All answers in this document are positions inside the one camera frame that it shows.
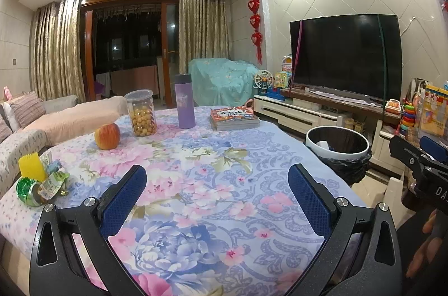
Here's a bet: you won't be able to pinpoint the green tin can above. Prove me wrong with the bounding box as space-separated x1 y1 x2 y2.
16 176 48 207

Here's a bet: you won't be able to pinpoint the gold curtain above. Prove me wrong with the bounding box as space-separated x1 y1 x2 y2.
31 0 86 102
178 0 230 106

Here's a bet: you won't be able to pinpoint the stack of picture books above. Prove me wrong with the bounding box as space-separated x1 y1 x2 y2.
210 106 260 131

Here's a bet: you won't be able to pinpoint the red hanging knot decoration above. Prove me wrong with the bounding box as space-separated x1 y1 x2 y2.
247 0 264 65

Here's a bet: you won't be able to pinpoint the colourful toy box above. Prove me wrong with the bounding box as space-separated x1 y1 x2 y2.
418 84 448 143

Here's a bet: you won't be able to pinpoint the colourful stacking ring toy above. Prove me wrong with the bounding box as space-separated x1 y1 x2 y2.
401 100 414 136

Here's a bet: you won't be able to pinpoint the green crumpled wrapper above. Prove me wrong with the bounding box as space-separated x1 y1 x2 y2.
38 167 69 200

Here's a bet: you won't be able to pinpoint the red white toy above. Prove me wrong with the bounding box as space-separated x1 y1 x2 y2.
385 99 402 115

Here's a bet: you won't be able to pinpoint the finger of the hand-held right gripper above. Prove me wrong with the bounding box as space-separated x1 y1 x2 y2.
419 136 448 162
389 135 439 178

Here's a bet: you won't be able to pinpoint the wooden sliding glass door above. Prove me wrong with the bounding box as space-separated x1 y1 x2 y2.
80 0 181 108

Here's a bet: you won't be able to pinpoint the yellow containers in cabinet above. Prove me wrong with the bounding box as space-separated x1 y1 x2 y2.
345 118 365 134

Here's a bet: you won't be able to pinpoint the yellow green toy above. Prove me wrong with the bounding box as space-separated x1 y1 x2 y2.
273 71 289 88

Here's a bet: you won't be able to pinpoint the white trash bin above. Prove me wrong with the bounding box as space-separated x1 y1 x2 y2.
305 126 372 186

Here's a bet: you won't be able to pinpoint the black garbage bag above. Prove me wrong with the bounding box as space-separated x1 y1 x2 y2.
308 127 372 186

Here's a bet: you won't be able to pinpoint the white television cabinet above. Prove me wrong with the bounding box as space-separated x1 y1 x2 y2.
253 88 403 174

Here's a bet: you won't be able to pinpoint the floral tablecloth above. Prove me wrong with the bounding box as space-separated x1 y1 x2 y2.
0 105 368 296

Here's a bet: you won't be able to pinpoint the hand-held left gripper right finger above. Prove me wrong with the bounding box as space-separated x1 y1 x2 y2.
288 163 401 296

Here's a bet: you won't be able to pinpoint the toy ferris wheel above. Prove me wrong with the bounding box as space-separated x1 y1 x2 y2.
254 69 281 100

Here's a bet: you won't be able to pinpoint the yellow plastic comb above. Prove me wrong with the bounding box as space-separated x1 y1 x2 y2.
18 152 48 182

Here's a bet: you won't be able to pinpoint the red apple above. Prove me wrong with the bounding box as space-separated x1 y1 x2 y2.
94 123 121 150

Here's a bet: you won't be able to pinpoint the black flat television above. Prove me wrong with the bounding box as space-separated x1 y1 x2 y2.
289 14 402 105

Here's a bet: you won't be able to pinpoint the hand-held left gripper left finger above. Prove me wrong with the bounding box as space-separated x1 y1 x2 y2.
29 165 148 296

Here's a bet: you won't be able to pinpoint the purple water bottle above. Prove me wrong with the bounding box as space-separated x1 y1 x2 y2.
174 73 196 129

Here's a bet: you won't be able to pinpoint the clear jar of snack balls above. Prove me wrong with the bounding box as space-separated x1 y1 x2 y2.
124 90 158 137

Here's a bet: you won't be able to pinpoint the beige sofa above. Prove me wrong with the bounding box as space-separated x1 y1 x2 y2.
0 91 128 199

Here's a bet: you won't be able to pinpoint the teal cloth cover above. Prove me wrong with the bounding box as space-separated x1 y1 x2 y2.
188 57 260 107

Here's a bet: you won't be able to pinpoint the pink striped pillow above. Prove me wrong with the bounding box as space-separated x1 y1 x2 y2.
9 91 46 129
0 114 15 143

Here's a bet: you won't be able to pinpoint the person's right hand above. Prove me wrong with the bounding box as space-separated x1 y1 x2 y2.
406 208 448 278

